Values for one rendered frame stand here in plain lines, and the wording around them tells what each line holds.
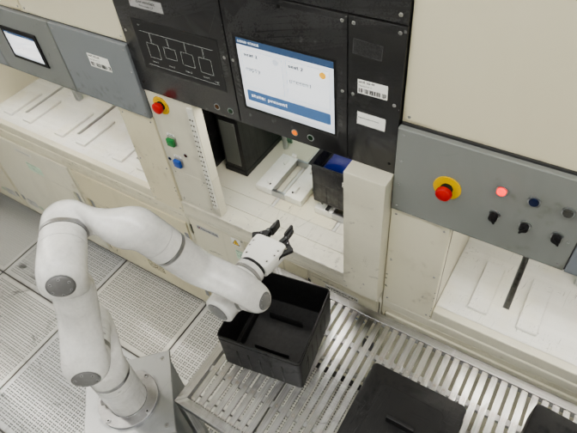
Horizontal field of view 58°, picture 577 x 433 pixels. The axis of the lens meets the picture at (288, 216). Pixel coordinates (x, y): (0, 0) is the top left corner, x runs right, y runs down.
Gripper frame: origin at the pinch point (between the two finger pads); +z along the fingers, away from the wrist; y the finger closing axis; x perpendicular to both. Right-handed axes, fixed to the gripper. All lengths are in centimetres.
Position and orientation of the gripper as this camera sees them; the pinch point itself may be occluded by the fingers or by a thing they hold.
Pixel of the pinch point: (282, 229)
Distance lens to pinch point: 151.1
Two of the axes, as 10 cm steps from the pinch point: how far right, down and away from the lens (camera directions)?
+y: 8.5, 3.4, -4.0
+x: -0.8, -6.7, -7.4
